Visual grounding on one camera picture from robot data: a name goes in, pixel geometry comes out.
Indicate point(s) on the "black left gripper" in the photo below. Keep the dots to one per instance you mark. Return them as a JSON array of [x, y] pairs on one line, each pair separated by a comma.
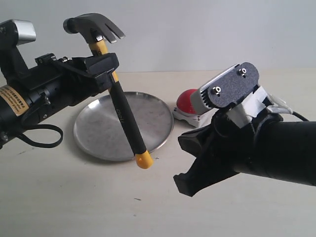
[[54, 84]]

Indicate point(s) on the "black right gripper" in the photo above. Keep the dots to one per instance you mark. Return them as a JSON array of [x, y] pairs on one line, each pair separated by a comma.
[[220, 143]]

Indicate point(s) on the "yellow black claw hammer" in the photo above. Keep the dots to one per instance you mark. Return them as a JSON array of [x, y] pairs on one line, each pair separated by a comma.
[[97, 29]]

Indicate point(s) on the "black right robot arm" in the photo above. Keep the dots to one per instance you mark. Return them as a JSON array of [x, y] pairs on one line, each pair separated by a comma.
[[267, 147]]

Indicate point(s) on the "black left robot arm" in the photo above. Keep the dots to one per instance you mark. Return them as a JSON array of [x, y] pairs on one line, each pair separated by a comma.
[[14, 126]]

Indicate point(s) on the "red dome push button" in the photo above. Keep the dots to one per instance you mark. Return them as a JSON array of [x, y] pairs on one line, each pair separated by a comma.
[[184, 111]]

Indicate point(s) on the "round stainless steel plate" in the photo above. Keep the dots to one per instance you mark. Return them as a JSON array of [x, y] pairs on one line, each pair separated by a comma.
[[98, 132]]

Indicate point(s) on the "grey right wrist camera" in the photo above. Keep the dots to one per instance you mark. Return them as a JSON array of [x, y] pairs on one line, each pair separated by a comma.
[[237, 90]]

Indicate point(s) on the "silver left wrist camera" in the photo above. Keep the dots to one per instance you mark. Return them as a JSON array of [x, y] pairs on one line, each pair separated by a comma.
[[15, 32]]

